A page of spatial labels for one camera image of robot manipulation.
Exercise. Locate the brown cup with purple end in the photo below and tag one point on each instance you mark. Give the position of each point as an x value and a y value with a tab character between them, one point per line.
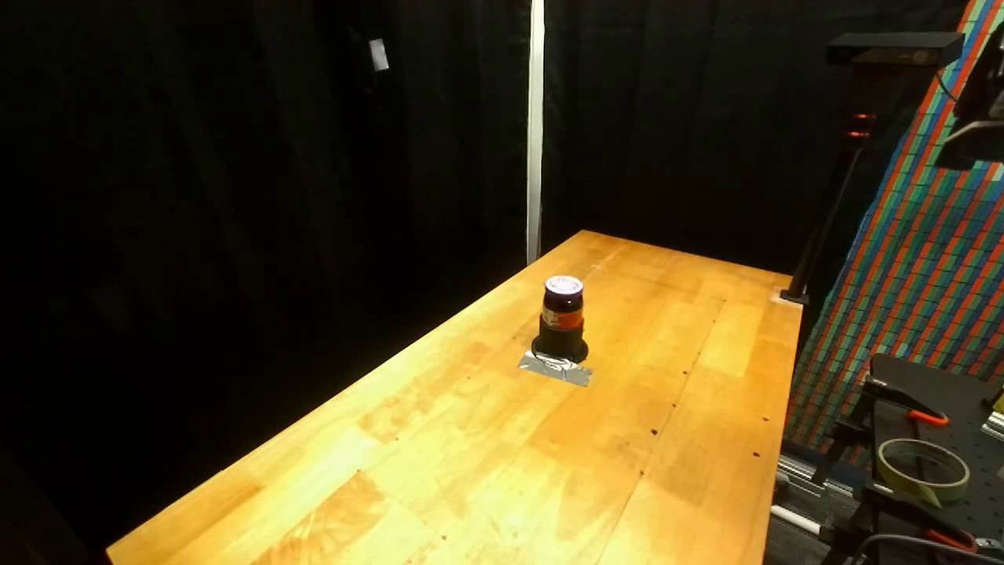
564	313

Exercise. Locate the colourful striped cloth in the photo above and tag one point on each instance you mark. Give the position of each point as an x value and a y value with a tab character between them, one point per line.
921	284

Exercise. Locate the large silver duct tape piece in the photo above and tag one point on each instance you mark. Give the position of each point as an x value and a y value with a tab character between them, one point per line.
554	368

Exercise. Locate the black perforated board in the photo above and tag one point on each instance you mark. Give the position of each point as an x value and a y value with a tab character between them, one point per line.
944	381

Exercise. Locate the small white tag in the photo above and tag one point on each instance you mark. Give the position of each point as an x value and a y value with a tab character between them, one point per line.
377	53

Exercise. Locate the silver aluminium rail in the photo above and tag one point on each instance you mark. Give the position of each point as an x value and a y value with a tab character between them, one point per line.
801	503

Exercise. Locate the beige masking tape roll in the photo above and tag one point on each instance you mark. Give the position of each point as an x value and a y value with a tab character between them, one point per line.
892	472

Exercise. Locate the vertical silver metal pole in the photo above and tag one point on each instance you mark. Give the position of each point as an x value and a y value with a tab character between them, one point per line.
534	127

